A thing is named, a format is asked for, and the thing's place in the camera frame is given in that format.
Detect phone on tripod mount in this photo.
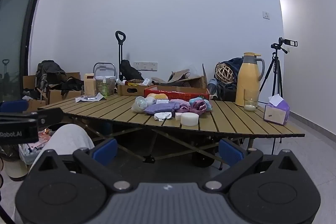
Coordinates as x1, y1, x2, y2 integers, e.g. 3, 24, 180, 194
278, 37, 299, 48

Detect clear basket with handle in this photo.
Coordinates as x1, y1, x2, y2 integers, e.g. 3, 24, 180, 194
93, 62, 117, 96

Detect dark framed glass door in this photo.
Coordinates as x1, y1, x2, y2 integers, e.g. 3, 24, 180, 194
0, 0, 52, 103

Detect small brown cardboard box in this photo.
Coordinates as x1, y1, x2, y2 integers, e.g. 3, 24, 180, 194
117, 79, 155, 96

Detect large brown cardboard box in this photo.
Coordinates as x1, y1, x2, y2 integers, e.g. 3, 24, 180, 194
151, 63, 208, 90

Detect white sock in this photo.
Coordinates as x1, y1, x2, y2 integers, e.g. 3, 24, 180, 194
154, 112, 173, 122

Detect black cart wheel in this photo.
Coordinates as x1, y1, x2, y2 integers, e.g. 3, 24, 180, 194
191, 152, 214, 168

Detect clear flat plastic packet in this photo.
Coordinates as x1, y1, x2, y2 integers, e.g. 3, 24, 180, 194
75, 92, 108, 103

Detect brown cardboard boxes stack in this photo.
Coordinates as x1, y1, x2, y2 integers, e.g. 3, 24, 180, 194
22, 72, 85, 112

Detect black camera tripod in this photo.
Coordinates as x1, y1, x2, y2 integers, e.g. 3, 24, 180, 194
259, 43, 289, 110

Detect pink satin cloth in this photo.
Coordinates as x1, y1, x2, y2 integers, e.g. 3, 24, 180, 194
175, 99, 207, 116

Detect person's leg in grey pants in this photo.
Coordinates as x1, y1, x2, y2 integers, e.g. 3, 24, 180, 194
37, 124, 95, 164

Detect wooden slat folding table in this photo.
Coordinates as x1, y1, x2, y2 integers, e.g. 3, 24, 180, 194
38, 93, 306, 170

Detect blue-capped water bottle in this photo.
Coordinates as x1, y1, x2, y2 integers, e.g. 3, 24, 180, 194
207, 79, 219, 98

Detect clear glass cup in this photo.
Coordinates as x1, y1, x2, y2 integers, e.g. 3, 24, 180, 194
243, 89, 259, 112

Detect dark blue cloth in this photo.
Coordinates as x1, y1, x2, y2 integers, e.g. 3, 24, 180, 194
222, 57, 245, 88

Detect yellow thermos jug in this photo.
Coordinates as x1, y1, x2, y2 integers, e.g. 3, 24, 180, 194
235, 52, 265, 107

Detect black cart pull handle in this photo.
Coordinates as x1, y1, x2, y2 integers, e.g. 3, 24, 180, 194
115, 30, 126, 81

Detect dark olive backpack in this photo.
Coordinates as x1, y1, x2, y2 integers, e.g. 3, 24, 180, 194
35, 60, 68, 102

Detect blue plastic object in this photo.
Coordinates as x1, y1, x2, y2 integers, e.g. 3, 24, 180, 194
189, 98, 213, 111

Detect white wall outlet strip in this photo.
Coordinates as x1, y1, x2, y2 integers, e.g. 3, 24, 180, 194
133, 61, 158, 71

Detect black backpack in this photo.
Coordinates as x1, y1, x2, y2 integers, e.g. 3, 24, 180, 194
120, 59, 144, 81

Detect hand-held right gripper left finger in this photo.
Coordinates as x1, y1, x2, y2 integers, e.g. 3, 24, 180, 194
28, 138, 133, 191

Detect red-orange cardboard box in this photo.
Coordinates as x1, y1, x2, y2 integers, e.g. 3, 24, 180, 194
143, 85, 210, 102

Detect yellow orange plush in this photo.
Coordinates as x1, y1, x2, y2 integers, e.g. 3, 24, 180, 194
146, 93, 169, 100

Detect green spray bottle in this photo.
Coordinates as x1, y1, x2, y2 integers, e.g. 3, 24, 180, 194
102, 76, 109, 98

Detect woven rattan ball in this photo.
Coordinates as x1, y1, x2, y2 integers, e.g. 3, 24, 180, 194
215, 62, 235, 83

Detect purple tissue pack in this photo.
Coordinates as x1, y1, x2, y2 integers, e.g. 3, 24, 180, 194
264, 94, 290, 125

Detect black cloth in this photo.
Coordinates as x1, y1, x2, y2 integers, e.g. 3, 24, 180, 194
61, 77, 85, 95

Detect waste bin with plastic liner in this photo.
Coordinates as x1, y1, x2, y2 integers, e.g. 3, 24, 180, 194
4, 130, 57, 182

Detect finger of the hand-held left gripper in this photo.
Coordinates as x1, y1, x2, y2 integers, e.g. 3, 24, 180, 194
0, 100, 28, 112
37, 108, 65, 126

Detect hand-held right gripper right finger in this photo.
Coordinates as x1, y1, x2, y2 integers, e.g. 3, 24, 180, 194
202, 138, 306, 191

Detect purple soft pouch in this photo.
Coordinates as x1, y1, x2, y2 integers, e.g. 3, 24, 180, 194
143, 102, 179, 116

